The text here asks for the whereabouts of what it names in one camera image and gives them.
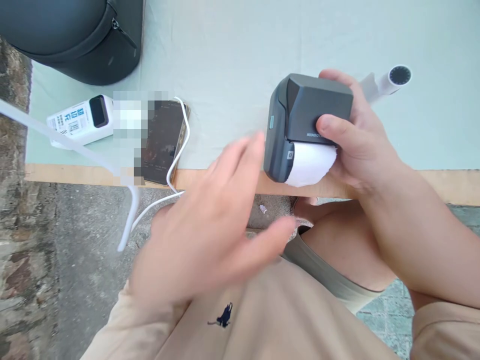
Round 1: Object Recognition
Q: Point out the person's right hand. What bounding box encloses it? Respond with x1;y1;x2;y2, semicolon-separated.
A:
316;68;419;205

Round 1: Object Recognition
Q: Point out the person's left hand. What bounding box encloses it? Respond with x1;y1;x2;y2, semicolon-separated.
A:
130;131;301;303

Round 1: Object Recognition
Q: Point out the dark grey label printer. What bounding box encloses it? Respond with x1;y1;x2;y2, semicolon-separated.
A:
262;73;355;184

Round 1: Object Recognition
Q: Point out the white paper roll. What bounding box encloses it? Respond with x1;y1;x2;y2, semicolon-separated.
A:
283;142;339;188

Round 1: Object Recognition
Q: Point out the white label roll with tail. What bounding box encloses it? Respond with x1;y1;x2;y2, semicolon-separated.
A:
358;64;413;106

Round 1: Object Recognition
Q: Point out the dark smartphone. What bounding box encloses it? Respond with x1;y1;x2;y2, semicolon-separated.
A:
133;98;192;188

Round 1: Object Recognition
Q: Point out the person's body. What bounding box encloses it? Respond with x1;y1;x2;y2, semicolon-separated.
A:
151;258;480;360

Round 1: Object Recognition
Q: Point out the pale green table mat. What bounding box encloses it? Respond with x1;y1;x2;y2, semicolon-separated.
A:
23;0;480;172

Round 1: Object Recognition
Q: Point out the white power bank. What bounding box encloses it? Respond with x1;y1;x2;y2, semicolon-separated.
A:
46;94;116;148

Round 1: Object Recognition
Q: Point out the black zipped bag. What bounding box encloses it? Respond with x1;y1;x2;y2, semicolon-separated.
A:
0;0;146;86

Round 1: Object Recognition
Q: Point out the white round cable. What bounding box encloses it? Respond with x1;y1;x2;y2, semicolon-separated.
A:
125;96;193;243

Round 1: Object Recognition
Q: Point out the white flat strap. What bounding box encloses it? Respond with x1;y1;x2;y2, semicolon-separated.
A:
0;98;140;253

